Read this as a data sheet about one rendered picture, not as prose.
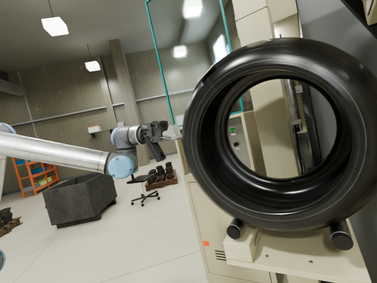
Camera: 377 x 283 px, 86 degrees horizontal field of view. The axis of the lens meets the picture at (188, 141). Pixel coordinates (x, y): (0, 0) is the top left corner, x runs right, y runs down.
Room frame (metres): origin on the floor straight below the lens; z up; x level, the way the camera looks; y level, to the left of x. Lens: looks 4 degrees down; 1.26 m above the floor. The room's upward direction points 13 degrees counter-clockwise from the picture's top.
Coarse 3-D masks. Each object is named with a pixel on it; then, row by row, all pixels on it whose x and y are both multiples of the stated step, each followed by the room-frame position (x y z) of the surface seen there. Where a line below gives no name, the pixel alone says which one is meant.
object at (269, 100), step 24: (240, 0) 0.89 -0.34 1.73; (264, 0) 0.84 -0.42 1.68; (240, 24) 0.90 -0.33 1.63; (264, 24) 0.85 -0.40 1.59; (264, 96) 0.87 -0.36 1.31; (264, 120) 0.88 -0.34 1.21; (288, 120) 0.84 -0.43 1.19; (264, 144) 0.89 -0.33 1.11; (288, 144) 0.85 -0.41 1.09; (288, 168) 0.85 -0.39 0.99
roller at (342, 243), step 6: (342, 222) 0.52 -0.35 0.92; (330, 228) 0.52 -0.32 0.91; (336, 228) 0.50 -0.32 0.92; (342, 228) 0.49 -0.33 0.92; (348, 228) 0.51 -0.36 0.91; (330, 234) 0.50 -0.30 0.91; (336, 234) 0.48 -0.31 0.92; (342, 234) 0.47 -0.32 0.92; (348, 234) 0.47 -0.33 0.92; (336, 240) 0.48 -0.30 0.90; (342, 240) 0.47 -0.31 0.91; (348, 240) 0.46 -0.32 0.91; (336, 246) 0.48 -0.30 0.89; (342, 246) 0.47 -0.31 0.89; (348, 246) 0.47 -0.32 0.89
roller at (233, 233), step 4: (232, 220) 0.66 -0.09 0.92; (236, 220) 0.65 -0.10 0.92; (232, 224) 0.63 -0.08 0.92; (236, 224) 0.63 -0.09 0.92; (240, 224) 0.63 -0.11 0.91; (244, 224) 0.65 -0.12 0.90; (228, 228) 0.62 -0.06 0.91; (232, 228) 0.62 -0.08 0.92; (236, 228) 0.61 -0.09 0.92; (240, 228) 0.62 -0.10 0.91; (228, 232) 0.62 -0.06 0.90; (232, 232) 0.62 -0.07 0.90; (236, 232) 0.61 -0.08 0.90; (240, 232) 0.61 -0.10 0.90; (232, 236) 0.62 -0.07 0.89; (236, 236) 0.61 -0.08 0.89
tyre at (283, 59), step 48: (240, 48) 0.57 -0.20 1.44; (288, 48) 0.49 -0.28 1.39; (336, 48) 0.47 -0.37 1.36; (192, 96) 0.65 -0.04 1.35; (240, 96) 0.83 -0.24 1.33; (336, 96) 0.44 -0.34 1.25; (192, 144) 0.64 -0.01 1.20; (336, 144) 0.67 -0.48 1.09; (240, 192) 0.79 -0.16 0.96; (288, 192) 0.75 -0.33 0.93; (336, 192) 0.46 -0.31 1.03
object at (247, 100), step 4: (248, 92) 6.78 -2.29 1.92; (244, 96) 6.66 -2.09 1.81; (248, 96) 6.69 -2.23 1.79; (244, 100) 6.58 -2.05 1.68; (248, 100) 6.62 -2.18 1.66; (244, 104) 6.57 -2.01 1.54; (248, 104) 6.62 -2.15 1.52; (252, 104) 6.68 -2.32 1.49; (244, 108) 6.56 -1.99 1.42; (248, 108) 6.61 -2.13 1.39; (252, 108) 6.68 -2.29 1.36
